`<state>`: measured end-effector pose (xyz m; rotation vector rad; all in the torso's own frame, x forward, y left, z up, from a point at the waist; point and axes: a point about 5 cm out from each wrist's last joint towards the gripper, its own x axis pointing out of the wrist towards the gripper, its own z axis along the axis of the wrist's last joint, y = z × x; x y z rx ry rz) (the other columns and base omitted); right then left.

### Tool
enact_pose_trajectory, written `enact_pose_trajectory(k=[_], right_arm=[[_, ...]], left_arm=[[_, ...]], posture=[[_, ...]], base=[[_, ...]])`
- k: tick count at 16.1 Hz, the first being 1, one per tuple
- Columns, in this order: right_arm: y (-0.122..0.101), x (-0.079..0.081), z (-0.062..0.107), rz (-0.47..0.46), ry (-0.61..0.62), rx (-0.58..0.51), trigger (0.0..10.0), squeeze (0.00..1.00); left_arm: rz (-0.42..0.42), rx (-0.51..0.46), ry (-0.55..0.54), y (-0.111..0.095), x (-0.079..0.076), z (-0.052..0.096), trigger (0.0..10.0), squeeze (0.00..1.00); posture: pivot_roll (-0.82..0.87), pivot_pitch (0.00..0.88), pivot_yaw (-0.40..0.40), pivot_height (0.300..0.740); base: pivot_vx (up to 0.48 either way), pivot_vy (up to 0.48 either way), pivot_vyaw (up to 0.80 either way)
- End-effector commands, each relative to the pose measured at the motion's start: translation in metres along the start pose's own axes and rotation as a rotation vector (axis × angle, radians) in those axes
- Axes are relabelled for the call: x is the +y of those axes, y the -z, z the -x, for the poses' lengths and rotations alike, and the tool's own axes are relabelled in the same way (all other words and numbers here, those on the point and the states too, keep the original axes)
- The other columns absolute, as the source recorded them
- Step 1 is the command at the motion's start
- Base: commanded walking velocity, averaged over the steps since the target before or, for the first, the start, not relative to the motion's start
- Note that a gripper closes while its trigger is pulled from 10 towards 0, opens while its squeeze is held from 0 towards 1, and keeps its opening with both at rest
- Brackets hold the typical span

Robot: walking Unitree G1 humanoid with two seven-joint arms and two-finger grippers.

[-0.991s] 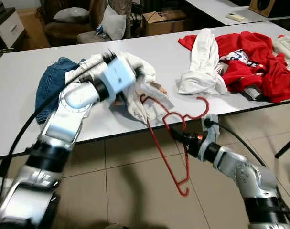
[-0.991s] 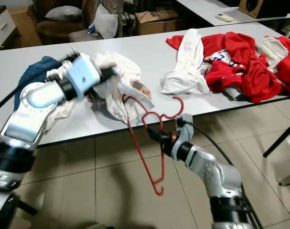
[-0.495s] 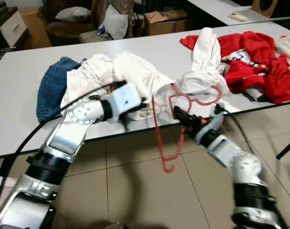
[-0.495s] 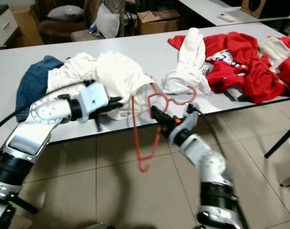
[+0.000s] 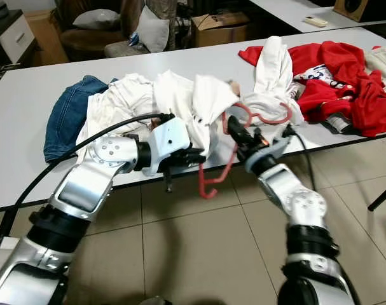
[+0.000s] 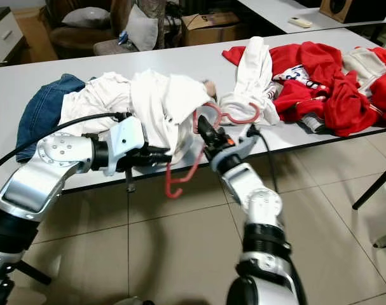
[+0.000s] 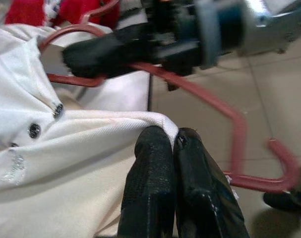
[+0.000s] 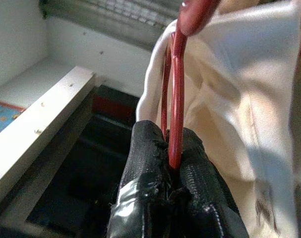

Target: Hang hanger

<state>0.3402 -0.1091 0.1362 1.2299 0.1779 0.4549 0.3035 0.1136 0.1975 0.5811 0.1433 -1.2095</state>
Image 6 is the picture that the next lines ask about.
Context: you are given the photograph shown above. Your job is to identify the red and cream jacket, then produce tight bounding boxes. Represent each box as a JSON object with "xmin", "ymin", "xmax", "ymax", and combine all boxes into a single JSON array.
[{"xmin": 341, "ymin": 45, "xmax": 386, "ymax": 126}]

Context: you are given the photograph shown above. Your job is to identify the white long sleeve garment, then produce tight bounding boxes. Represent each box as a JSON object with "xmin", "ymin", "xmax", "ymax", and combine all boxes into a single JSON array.
[{"xmin": 217, "ymin": 36, "xmax": 283, "ymax": 126}]

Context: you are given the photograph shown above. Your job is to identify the brown wooden speaker box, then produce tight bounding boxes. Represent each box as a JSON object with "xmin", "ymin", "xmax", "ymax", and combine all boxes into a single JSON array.
[{"xmin": 319, "ymin": 0, "xmax": 386, "ymax": 25}]

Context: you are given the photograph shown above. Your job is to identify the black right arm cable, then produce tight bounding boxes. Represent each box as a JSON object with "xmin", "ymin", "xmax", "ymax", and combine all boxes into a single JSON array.
[{"xmin": 246, "ymin": 123, "xmax": 283, "ymax": 193}]

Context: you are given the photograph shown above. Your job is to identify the red plastic clothes hanger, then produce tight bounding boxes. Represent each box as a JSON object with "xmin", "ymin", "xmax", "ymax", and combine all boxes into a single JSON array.
[{"xmin": 163, "ymin": 101, "xmax": 263, "ymax": 200}]

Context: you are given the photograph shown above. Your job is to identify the cream white sweatshirt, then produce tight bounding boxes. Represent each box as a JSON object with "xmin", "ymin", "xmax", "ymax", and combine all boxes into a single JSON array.
[{"xmin": 128, "ymin": 68, "xmax": 210, "ymax": 168}]

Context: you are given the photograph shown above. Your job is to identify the blue denim jeans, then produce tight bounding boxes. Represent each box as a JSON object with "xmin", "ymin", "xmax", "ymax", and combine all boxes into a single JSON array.
[{"xmin": 32, "ymin": 73, "xmax": 89, "ymax": 144}]

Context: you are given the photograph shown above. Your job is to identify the grey seat cushion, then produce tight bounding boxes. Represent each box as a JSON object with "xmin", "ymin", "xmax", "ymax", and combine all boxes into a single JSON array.
[{"xmin": 60, "ymin": 6, "xmax": 111, "ymax": 30}]

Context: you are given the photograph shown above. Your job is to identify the white printed shirt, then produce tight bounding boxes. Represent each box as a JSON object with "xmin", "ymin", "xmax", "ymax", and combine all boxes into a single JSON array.
[{"xmin": 272, "ymin": 63, "xmax": 315, "ymax": 84}]

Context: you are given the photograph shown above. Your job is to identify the light grey pillow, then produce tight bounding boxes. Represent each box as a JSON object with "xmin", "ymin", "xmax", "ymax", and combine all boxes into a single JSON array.
[{"xmin": 124, "ymin": 4, "xmax": 159, "ymax": 52}]

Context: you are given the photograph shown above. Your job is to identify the brown cardboard carton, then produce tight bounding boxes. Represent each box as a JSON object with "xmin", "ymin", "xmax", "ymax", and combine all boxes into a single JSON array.
[{"xmin": 14, "ymin": 6, "xmax": 57, "ymax": 62}]

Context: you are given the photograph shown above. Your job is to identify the open cardboard box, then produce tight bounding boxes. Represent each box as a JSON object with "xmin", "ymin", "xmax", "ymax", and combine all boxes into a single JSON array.
[{"xmin": 181, "ymin": 12, "xmax": 242, "ymax": 47}]

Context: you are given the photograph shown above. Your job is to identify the red hoodie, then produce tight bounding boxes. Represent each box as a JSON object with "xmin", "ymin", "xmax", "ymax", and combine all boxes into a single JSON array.
[{"xmin": 221, "ymin": 41, "xmax": 379, "ymax": 138}]

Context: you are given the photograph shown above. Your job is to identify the white remote control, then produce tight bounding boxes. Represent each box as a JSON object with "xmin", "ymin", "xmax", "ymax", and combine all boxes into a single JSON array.
[{"xmin": 289, "ymin": 15, "xmax": 315, "ymax": 29}]

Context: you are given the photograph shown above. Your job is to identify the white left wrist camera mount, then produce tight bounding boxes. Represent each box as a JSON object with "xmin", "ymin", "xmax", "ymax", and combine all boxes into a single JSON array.
[{"xmin": 103, "ymin": 116, "xmax": 146, "ymax": 176}]

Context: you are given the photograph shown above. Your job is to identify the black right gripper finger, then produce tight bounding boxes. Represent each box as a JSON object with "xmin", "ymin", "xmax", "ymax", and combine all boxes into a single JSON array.
[
  {"xmin": 204, "ymin": 122, "xmax": 228, "ymax": 148},
  {"xmin": 195, "ymin": 114, "xmax": 219, "ymax": 152}
]

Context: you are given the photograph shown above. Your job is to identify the white drawer cabinet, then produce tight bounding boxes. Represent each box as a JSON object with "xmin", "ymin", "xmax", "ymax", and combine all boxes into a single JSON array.
[{"xmin": 0, "ymin": 7, "xmax": 27, "ymax": 63}]

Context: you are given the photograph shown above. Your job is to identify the black metal table leg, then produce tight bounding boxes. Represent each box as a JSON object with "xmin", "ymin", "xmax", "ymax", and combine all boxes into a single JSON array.
[{"xmin": 351, "ymin": 171, "xmax": 386, "ymax": 211}]

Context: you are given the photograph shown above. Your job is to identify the white table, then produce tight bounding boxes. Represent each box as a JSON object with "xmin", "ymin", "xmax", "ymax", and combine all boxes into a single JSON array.
[{"xmin": 237, "ymin": 0, "xmax": 386, "ymax": 34}]

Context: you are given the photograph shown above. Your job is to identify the brown armchair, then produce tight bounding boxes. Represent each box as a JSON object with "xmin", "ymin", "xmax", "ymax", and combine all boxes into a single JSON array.
[{"xmin": 43, "ymin": 0, "xmax": 130, "ymax": 58}]

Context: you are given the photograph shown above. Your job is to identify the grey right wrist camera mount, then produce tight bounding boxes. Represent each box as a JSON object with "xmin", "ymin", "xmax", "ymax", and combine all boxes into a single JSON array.
[{"xmin": 228, "ymin": 130, "xmax": 261, "ymax": 173}]

